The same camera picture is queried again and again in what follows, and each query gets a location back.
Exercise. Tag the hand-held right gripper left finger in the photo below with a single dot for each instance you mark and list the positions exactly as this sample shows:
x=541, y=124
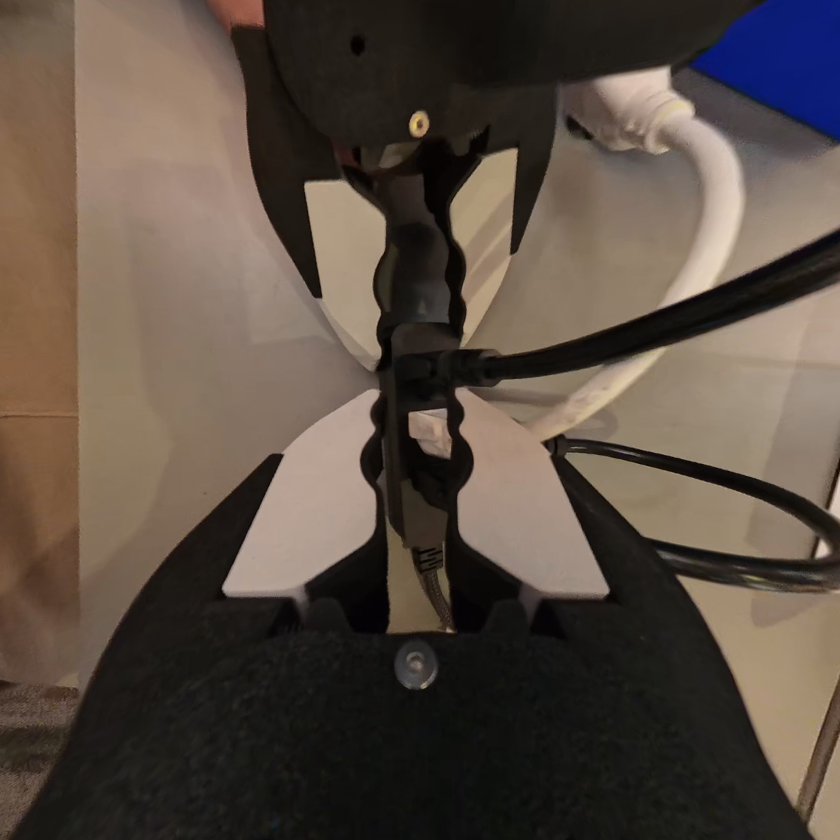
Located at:
x=308, y=525

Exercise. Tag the person's left hand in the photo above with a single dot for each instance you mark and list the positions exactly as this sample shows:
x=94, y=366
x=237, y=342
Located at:
x=239, y=13

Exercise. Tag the grey desk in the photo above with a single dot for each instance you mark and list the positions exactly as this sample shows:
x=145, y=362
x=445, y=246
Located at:
x=197, y=262

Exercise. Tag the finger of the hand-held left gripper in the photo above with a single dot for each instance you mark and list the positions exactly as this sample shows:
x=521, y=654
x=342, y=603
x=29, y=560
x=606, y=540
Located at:
x=341, y=262
x=489, y=229

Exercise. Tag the blue plastic bin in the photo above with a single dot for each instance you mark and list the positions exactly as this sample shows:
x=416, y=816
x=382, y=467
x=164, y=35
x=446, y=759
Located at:
x=787, y=59

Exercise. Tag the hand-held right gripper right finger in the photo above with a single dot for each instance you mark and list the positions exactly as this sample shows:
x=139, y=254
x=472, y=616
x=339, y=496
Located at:
x=525, y=525

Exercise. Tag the metal rod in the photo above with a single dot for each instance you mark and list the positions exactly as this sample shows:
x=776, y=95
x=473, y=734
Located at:
x=817, y=754

